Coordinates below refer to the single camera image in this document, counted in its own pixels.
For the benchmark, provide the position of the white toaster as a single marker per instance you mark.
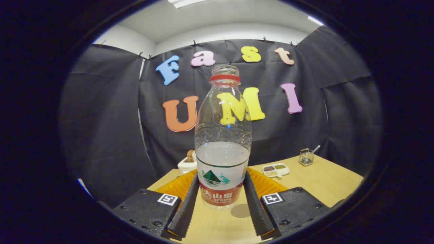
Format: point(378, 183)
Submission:
point(186, 167)

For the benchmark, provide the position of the long ceiling light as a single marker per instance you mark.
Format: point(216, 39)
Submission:
point(186, 2)

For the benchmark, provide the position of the black backdrop cloth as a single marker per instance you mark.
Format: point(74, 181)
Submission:
point(108, 128)

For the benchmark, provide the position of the white divided seed dish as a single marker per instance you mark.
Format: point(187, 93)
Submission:
point(283, 170)

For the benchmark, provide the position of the clear plastic juice bottle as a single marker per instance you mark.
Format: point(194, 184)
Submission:
point(222, 159)

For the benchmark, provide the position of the bread slice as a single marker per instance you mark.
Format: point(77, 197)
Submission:
point(190, 156)

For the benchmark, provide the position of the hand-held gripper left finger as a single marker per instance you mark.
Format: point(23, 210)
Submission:
point(183, 213)

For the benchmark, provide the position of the wooden table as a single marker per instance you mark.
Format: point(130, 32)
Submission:
point(322, 183)

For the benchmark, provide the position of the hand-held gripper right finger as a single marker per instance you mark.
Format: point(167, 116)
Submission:
point(257, 210)

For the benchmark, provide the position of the small ceiling light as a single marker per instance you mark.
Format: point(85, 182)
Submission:
point(315, 20)

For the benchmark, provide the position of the round brown coaster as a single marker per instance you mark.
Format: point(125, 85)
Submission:
point(241, 211)

